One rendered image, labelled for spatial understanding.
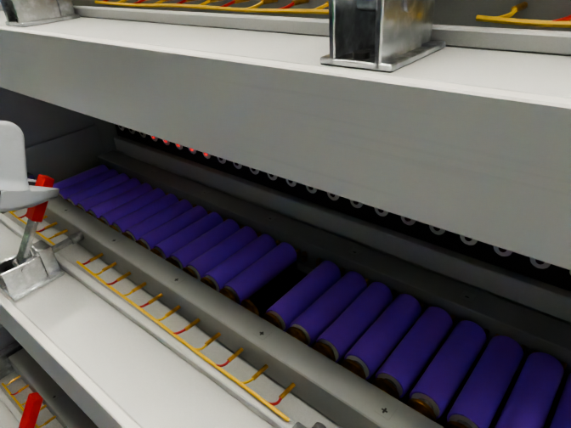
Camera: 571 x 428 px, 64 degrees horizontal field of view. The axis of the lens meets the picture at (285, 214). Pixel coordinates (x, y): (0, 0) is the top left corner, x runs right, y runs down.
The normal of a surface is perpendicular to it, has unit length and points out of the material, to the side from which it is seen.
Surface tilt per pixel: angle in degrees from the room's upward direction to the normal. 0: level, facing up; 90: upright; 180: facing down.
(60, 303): 21
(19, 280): 90
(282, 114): 111
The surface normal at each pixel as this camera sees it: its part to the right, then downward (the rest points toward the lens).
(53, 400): -0.07, -0.86
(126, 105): -0.65, 0.43
